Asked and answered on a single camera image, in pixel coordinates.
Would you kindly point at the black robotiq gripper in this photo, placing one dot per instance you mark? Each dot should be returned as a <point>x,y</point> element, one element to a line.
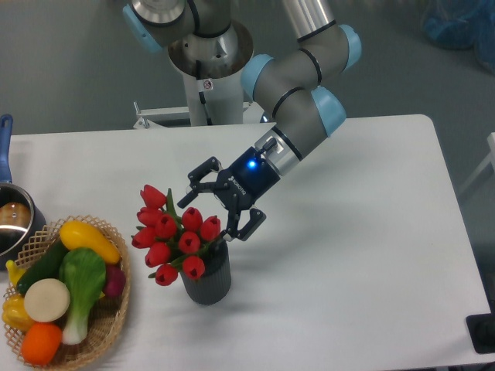
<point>240,185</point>

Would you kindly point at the red tulip bouquet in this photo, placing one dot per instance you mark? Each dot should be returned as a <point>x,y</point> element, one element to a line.
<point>175,243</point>

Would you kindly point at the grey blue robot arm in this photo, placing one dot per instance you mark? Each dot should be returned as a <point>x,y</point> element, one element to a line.
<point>304,112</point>

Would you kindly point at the dark grey ribbed vase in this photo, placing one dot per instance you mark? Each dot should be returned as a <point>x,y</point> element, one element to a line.
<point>216,280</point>

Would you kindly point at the purple red radish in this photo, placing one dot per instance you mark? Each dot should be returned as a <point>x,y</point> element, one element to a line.
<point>115,282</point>

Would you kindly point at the yellow squash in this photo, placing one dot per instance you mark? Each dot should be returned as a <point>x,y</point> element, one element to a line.
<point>77,234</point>

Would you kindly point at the green bok choy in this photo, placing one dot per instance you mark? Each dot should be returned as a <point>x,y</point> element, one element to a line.
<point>84,273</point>

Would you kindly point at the woven wicker basket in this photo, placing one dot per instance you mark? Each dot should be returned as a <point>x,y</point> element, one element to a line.
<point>106,318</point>

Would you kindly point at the dark green cucumber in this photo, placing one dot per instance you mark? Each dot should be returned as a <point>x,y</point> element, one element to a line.
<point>45,267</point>

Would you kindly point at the round cream white vegetable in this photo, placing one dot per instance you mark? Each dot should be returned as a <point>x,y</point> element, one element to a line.
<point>47,300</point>

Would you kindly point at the yellow banana tip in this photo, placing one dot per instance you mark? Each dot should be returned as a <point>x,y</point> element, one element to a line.
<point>15,272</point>

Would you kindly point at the orange fruit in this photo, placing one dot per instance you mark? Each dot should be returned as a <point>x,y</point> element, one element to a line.
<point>41,343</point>

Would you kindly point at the yellow bell pepper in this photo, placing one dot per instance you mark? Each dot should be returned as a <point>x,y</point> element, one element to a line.
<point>15,315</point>

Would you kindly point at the white furniture leg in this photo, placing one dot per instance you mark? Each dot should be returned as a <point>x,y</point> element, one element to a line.
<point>482,172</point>

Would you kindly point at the black device at table edge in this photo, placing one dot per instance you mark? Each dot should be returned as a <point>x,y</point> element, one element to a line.
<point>481,332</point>

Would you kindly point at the blue plastic bag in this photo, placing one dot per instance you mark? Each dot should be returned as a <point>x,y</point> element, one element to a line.
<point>462,25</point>

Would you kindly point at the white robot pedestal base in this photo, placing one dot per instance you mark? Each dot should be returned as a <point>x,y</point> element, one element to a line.
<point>205,45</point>

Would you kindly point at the blue handled saucepan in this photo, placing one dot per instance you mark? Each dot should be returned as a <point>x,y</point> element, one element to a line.
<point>20,217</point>

